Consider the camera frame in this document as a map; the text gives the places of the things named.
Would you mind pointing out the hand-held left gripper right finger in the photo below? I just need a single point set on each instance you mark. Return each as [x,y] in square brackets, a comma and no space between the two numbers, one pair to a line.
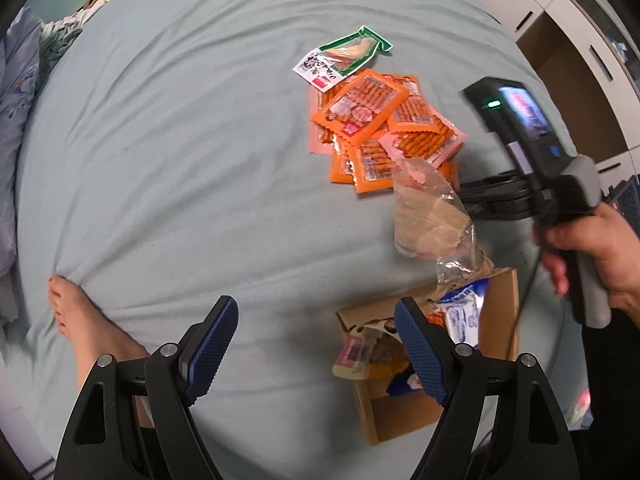
[420,350]

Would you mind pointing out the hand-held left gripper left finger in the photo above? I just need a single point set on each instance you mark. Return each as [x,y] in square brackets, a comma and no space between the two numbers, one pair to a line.
[212,345]

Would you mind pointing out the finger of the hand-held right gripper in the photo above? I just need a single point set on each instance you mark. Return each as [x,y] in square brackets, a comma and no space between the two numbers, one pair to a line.
[505,186]
[505,208]

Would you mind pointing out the clear bag of biscuits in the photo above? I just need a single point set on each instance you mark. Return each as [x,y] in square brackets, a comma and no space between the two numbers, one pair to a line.
[432,220]

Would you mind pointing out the brown cardboard box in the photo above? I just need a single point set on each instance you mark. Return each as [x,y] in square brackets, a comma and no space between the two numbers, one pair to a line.
[392,420]

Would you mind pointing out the pile of orange packets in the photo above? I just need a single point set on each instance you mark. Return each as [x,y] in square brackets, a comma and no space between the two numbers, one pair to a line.
[362,107]

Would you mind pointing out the green white snack packet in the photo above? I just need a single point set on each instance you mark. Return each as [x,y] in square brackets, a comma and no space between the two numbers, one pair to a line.
[345,55]

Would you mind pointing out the person's right hand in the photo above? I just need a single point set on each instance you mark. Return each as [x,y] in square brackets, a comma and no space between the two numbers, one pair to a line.
[610,250]

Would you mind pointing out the blue orange snack packet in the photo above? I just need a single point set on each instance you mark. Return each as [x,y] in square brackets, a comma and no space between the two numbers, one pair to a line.
[405,382]

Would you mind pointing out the blue white snack packet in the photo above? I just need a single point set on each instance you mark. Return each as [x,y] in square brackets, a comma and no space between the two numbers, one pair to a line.
[462,312]

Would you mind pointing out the beige pink snack packet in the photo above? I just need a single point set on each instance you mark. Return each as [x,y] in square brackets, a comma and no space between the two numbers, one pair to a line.
[360,352]

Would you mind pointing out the person's bare leg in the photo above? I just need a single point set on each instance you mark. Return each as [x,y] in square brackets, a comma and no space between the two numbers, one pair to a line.
[92,330]

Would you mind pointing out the white wardrobe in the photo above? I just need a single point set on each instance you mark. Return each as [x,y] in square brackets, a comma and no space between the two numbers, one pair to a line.
[565,15]

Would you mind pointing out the light blue bed sheet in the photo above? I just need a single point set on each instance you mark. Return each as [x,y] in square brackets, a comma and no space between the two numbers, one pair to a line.
[200,160]

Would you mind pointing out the person's dark clothing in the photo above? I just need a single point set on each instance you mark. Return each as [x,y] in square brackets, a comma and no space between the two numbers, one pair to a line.
[615,400]

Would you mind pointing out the blue floral quilt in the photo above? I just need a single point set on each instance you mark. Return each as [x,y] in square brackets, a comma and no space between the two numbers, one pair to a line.
[15,110]

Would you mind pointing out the green knit cloth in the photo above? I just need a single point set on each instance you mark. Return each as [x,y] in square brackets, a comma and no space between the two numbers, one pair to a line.
[55,45]

